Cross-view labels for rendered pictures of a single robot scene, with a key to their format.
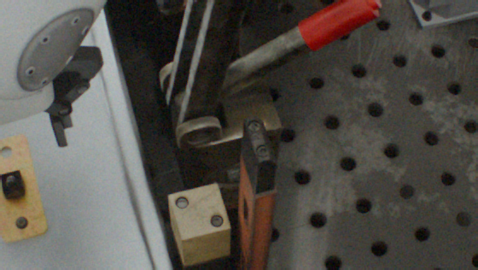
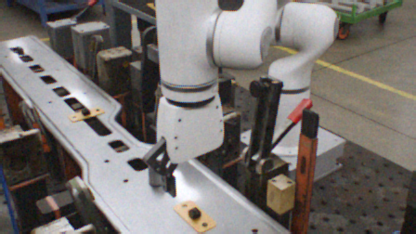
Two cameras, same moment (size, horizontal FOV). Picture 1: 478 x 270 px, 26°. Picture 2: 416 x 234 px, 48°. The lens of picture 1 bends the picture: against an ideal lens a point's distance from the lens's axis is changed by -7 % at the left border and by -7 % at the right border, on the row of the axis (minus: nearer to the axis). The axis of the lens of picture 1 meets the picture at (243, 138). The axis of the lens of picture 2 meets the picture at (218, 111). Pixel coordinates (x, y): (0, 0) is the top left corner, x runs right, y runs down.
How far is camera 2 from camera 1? 49 cm
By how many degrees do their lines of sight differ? 38
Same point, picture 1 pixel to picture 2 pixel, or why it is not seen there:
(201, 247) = (286, 198)
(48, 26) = (266, 29)
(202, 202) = (281, 179)
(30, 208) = (205, 219)
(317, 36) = (295, 117)
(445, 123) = (315, 221)
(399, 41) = not seen: hidden behind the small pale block
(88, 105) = (211, 187)
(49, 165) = (205, 206)
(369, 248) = not seen: outside the picture
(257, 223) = (311, 161)
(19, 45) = (260, 32)
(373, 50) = not seen: hidden behind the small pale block
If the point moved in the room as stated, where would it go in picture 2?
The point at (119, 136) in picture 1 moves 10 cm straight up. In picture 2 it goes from (229, 190) to (229, 144)
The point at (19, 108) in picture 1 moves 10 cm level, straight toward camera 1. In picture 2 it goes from (214, 140) to (261, 167)
